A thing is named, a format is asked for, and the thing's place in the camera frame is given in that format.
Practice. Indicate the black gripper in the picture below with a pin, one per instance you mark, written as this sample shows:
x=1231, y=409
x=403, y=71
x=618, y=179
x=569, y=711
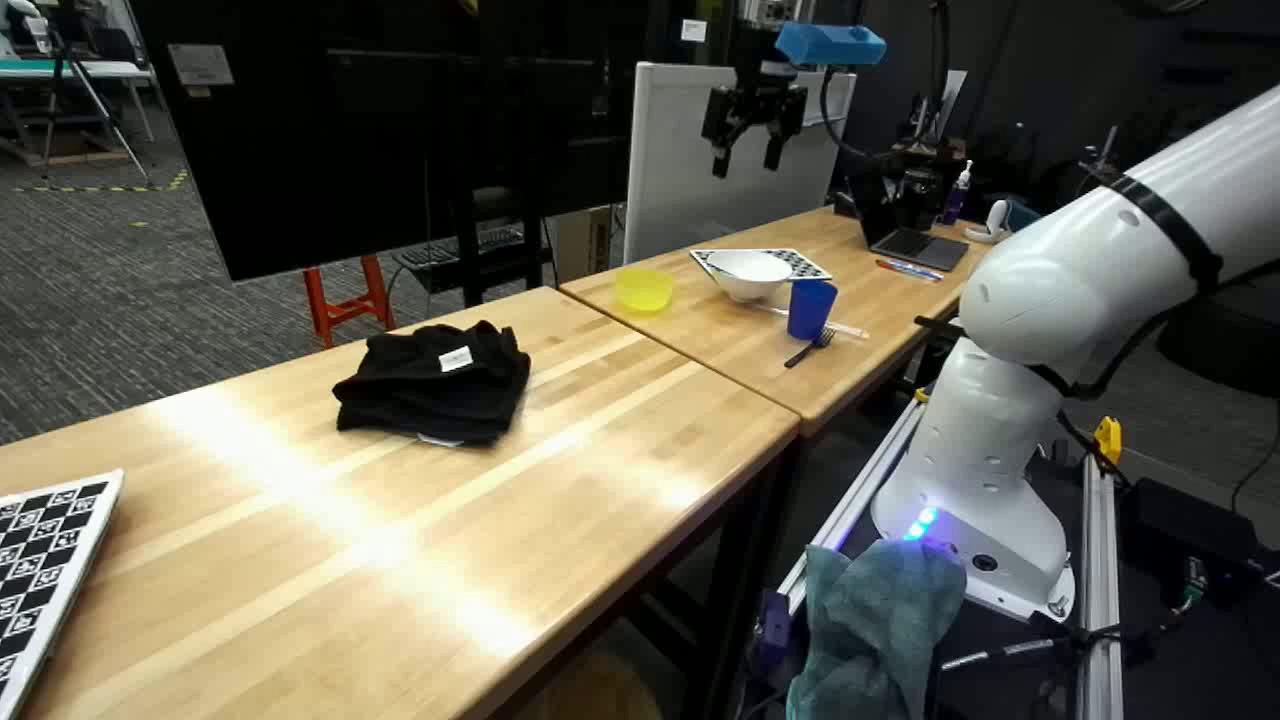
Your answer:
x=750, y=100

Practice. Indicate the black towel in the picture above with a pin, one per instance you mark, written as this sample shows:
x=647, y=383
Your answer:
x=431, y=386

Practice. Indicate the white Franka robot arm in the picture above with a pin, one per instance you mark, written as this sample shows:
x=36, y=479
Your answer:
x=1053, y=286

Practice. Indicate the white partition board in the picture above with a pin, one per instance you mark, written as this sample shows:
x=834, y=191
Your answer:
x=675, y=172

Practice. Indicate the white bowl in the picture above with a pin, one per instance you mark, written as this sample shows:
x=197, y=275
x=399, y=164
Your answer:
x=750, y=275

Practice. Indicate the small checkerboard sheet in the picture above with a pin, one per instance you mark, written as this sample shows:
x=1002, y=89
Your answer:
x=804, y=260

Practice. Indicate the blue plastic cup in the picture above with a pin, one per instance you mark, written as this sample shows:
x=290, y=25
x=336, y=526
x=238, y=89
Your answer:
x=809, y=309

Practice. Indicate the yellow plastic bowl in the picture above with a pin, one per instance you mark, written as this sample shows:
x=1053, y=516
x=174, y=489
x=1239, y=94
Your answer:
x=647, y=293

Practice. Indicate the red pen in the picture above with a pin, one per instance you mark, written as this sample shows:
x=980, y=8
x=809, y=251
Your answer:
x=891, y=267

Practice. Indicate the grey laptop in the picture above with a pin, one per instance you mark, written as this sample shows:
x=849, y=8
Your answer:
x=922, y=251

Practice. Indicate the black utensil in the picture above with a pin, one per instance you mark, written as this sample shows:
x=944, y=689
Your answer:
x=804, y=352

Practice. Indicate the white spray bottle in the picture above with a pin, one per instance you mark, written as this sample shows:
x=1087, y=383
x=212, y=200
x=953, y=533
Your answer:
x=963, y=184

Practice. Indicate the blue marker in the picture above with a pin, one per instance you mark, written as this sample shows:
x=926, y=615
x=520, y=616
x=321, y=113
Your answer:
x=926, y=275

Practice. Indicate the orange stool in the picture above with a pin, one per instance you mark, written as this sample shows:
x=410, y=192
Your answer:
x=346, y=309

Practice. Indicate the large black screen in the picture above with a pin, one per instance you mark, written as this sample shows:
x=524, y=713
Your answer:
x=304, y=145

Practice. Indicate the yellow clip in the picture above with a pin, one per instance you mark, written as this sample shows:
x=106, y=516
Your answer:
x=1109, y=440

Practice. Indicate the teal cloth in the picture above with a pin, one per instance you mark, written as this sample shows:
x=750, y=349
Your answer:
x=872, y=627

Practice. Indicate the black power box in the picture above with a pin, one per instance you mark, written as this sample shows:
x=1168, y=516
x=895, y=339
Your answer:
x=1187, y=520

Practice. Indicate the large checkerboard calibration board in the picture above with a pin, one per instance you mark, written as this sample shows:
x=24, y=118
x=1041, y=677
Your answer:
x=40, y=563

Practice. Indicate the blue wrist camera housing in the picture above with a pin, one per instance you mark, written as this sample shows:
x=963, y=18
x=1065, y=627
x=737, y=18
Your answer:
x=828, y=45

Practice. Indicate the aluminium rail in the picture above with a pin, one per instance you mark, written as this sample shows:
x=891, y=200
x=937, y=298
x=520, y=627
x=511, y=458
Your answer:
x=852, y=503
x=1103, y=586

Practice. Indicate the black metal table frame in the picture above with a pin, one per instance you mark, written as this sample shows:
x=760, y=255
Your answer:
x=741, y=573

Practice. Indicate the camera tripod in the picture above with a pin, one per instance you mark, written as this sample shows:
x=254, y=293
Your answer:
x=80, y=82

